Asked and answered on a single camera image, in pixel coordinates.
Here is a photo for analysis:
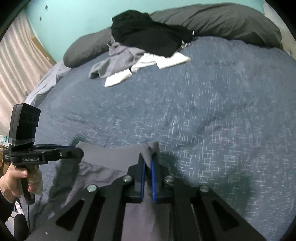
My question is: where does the person's left forearm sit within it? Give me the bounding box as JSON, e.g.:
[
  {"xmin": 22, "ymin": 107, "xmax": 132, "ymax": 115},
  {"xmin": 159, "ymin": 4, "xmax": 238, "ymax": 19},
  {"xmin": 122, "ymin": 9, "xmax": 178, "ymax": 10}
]
[{"xmin": 0, "ymin": 189, "xmax": 15, "ymax": 224}]

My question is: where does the wooden board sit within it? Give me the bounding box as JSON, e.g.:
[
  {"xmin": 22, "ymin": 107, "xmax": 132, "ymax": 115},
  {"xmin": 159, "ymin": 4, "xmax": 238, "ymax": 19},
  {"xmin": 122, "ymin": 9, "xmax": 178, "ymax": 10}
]
[{"xmin": 31, "ymin": 36, "xmax": 57, "ymax": 66}]

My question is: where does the blue patterned bedspread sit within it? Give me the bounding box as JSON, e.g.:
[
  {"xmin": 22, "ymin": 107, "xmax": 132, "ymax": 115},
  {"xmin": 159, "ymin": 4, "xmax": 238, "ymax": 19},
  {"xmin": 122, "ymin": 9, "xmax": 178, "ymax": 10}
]
[{"xmin": 25, "ymin": 36, "xmax": 296, "ymax": 241}]

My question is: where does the dark grey long pillow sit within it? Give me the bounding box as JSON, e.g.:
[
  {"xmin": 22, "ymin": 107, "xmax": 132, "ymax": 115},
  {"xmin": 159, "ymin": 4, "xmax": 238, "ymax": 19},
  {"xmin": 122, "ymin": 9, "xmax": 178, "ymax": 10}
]
[{"xmin": 63, "ymin": 3, "xmax": 283, "ymax": 68}]

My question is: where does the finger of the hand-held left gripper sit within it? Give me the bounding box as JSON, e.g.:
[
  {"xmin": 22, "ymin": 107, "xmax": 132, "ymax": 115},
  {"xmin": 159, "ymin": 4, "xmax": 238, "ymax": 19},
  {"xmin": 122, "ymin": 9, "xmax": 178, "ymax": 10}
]
[{"xmin": 55, "ymin": 146, "xmax": 84, "ymax": 161}]

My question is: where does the grey t-shirt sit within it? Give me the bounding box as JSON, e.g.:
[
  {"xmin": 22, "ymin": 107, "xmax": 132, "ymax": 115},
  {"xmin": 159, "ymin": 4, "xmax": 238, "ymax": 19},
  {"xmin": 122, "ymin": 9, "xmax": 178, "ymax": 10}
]
[{"xmin": 46, "ymin": 141, "xmax": 176, "ymax": 241}]

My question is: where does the person's left hand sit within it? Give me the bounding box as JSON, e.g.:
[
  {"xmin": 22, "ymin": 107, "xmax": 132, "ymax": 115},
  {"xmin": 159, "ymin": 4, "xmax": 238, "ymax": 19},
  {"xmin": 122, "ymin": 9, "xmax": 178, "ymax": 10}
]
[{"xmin": 0, "ymin": 165, "xmax": 43, "ymax": 202}]

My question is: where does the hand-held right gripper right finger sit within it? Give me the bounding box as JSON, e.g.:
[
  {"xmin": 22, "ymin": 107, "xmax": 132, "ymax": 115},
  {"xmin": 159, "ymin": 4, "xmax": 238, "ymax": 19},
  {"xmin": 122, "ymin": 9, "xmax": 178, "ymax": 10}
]
[{"xmin": 150, "ymin": 153, "xmax": 267, "ymax": 241}]

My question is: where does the black garment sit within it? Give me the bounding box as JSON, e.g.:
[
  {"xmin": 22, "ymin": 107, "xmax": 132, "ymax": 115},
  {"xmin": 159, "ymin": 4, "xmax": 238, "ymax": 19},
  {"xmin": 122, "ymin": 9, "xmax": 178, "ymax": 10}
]
[{"xmin": 111, "ymin": 10, "xmax": 193, "ymax": 57}]

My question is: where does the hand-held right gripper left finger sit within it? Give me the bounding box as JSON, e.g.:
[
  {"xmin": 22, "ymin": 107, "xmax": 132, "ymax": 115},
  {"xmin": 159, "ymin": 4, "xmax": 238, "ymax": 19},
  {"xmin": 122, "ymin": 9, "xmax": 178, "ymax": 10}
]
[{"xmin": 25, "ymin": 153, "xmax": 146, "ymax": 241}]

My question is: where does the white garment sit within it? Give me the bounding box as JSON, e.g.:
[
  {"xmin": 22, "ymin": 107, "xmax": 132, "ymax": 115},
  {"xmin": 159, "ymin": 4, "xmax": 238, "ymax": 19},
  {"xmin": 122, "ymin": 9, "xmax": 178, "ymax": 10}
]
[{"xmin": 104, "ymin": 52, "xmax": 191, "ymax": 88}]

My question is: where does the light grey heather garment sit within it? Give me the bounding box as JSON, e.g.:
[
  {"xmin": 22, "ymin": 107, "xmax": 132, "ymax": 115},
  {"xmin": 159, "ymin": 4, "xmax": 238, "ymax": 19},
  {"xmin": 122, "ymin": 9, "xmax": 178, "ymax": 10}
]
[{"xmin": 89, "ymin": 43, "xmax": 145, "ymax": 80}]

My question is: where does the pale grey blanket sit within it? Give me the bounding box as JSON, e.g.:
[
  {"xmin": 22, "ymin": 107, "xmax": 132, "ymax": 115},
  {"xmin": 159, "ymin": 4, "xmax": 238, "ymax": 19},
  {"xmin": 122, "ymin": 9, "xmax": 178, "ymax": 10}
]
[{"xmin": 25, "ymin": 61, "xmax": 72, "ymax": 106}]

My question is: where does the pale pink curtain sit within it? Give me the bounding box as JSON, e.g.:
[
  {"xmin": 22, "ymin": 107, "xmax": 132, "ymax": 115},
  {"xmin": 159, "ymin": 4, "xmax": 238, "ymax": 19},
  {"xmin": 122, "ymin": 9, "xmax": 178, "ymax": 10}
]
[{"xmin": 0, "ymin": 14, "xmax": 57, "ymax": 137}]

